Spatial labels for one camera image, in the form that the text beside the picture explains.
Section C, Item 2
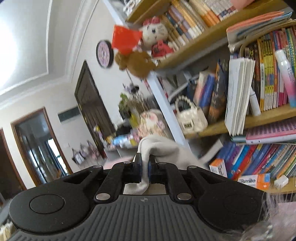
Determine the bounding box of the brown teddy plush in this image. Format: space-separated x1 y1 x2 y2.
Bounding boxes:
114 51 156 79

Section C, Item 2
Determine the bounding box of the wooden bookshelf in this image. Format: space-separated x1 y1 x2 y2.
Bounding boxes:
124 0 296 194

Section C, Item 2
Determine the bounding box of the white orange Usmile box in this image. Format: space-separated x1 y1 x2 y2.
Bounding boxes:
209 158 227 178

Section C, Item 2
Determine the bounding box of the hello kitty plush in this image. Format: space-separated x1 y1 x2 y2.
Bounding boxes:
139 16 175 60

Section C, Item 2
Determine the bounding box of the flat white orange box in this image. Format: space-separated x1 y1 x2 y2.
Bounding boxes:
237 173 270 190

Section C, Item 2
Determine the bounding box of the cream white t-shirt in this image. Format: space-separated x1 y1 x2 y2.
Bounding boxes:
123 135 209 195

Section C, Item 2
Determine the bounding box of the row of colourful books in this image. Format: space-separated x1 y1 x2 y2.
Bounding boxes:
214 142 295 181

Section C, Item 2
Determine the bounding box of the white pearl handbag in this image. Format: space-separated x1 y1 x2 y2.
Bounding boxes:
175 95 208 135

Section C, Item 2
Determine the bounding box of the round pink wall clock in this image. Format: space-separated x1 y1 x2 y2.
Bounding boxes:
96 40 114 69

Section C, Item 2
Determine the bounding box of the white charger block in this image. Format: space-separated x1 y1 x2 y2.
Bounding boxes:
273 175 289 189

